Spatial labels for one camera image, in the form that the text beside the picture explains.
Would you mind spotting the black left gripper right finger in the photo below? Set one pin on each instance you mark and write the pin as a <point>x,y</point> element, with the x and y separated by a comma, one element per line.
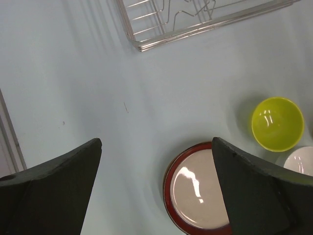
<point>262,198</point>

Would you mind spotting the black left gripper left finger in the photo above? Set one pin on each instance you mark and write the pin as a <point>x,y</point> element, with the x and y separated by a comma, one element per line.
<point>51,198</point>

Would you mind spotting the white bowl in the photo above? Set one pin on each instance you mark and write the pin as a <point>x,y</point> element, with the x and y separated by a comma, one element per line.
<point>301,161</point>

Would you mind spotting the red rimmed beige plate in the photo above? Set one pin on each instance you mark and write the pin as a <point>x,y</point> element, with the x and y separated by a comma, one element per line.
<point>192,194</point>

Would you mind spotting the lime green bowl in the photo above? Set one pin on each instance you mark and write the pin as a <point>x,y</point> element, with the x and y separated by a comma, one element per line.
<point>277,124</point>

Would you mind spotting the aluminium frame rail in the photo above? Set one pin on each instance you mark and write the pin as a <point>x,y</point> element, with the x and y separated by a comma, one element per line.
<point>11,157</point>

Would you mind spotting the metal wire dish rack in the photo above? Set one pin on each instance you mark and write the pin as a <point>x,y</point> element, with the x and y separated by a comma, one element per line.
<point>152,23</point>

